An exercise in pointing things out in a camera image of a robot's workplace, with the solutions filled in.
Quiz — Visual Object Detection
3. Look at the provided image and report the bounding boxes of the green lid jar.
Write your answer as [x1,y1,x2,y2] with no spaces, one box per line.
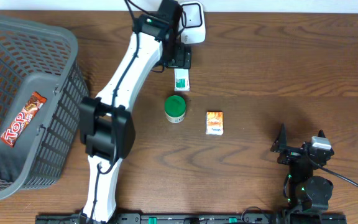
[165,95,186,123]

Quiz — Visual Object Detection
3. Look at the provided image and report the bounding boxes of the white Panadol box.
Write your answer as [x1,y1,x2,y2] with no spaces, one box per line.
[174,68,190,91]

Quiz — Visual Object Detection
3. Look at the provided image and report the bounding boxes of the white barcode scanner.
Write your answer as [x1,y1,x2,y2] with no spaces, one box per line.
[179,1,206,44]

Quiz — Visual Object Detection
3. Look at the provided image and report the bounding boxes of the orange small box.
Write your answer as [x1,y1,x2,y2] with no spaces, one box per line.
[206,111,224,136]

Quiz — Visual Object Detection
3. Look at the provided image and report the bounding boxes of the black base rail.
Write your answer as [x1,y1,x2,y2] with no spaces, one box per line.
[35,212,347,224]

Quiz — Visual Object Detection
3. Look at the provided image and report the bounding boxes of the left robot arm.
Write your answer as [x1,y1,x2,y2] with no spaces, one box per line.
[79,0,191,223]

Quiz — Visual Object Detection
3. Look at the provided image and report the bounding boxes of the red Top chocolate bar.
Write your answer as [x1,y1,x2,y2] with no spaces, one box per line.
[0,91,47,147]

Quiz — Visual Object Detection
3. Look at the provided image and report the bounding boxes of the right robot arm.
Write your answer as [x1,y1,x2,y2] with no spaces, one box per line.
[270,125,334,214]

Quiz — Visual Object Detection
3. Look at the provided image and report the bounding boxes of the grey plastic basket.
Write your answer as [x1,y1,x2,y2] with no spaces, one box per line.
[0,16,89,200]

